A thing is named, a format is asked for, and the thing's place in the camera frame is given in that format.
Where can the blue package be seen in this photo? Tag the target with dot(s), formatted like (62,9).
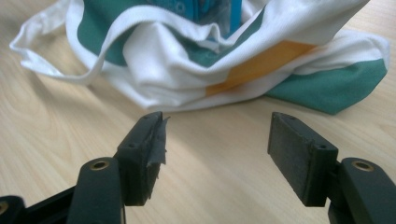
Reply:
(190,9)

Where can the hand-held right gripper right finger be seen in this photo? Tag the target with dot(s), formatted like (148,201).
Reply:
(299,158)

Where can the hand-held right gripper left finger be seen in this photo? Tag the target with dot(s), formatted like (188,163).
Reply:
(138,155)

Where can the white tote bag coloured shapes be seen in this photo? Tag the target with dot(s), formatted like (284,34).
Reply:
(155,77)

